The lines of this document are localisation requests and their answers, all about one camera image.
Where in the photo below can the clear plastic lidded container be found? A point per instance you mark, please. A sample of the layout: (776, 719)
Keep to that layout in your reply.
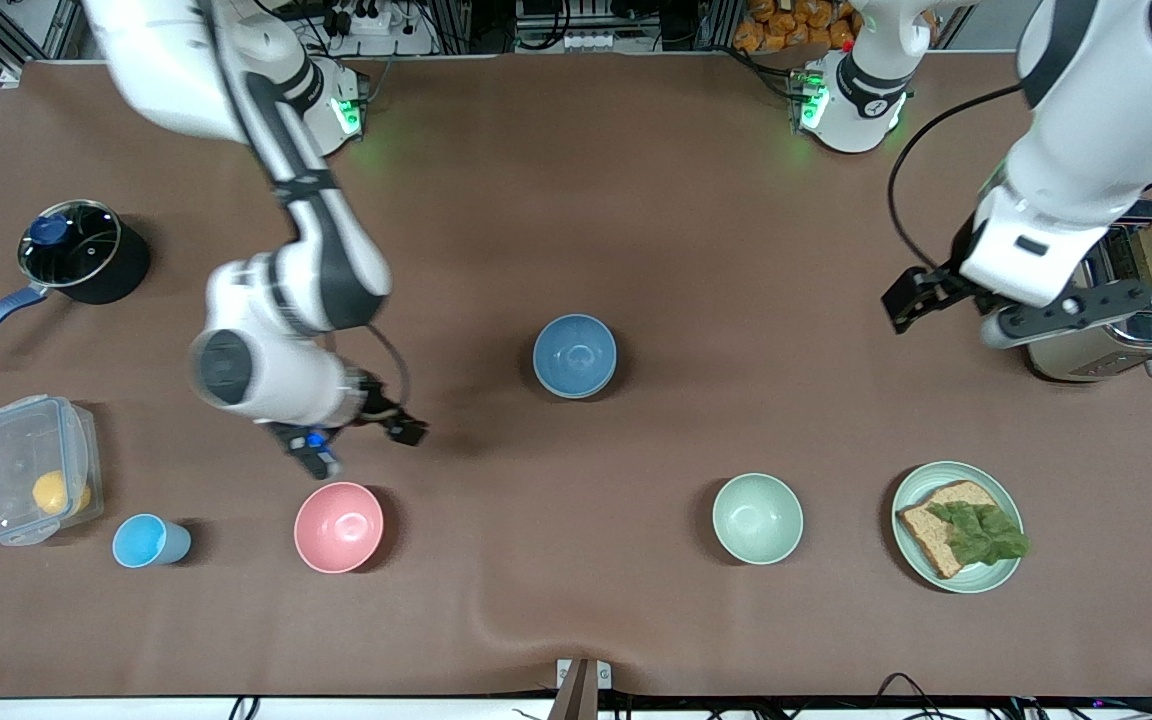
(16, 450)

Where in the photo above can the green plate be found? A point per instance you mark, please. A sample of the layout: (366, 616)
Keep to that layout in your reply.
(991, 578)

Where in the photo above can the green lettuce leaf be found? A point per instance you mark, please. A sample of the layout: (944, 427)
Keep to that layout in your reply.
(981, 535)

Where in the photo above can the blue bowl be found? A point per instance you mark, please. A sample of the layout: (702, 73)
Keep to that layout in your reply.
(574, 352)

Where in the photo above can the small white socket strip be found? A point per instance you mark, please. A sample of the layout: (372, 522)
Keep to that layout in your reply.
(591, 41)

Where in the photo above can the glass lid blue knob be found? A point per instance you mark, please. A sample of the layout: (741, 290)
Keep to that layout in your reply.
(76, 250)

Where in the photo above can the white power strip black plugs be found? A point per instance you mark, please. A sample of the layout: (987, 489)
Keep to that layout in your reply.
(366, 18)

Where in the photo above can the metal mount bracket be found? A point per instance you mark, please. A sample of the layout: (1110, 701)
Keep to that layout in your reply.
(584, 685)

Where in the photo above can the brown bread slice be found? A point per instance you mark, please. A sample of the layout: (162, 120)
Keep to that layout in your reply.
(926, 535)

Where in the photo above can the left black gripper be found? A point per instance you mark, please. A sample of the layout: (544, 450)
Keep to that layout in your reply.
(944, 281)

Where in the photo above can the orange snack bag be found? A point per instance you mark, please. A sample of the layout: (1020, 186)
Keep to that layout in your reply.
(786, 25)

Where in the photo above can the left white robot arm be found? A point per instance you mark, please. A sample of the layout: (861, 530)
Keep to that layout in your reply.
(1086, 130)

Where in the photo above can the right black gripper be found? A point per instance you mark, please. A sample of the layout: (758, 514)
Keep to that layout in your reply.
(368, 402)

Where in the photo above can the silver toaster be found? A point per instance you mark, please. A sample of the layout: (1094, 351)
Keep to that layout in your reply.
(1086, 360)

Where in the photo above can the pink bowl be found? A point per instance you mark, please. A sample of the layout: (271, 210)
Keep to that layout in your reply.
(338, 527)

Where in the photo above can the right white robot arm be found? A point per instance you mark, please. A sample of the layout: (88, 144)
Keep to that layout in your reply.
(266, 310)

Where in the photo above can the orange fruit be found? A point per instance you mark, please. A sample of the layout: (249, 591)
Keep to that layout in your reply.
(51, 492)

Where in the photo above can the green bowl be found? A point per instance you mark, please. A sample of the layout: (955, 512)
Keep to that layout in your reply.
(577, 395)
(758, 518)

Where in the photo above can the blue cup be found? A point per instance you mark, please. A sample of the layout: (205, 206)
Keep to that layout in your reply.
(141, 541)

